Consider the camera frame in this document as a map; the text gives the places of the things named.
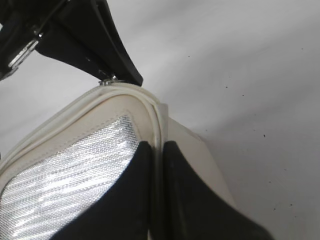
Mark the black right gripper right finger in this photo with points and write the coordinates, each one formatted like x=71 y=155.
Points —
x=193 y=211

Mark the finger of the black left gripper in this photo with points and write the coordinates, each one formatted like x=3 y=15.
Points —
x=82 y=33

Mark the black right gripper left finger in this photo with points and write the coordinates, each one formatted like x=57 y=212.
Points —
x=123 y=212

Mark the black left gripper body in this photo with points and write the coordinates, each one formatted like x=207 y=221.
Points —
x=23 y=23

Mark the cream bag with mesh top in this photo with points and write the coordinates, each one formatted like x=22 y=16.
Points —
x=66 y=165

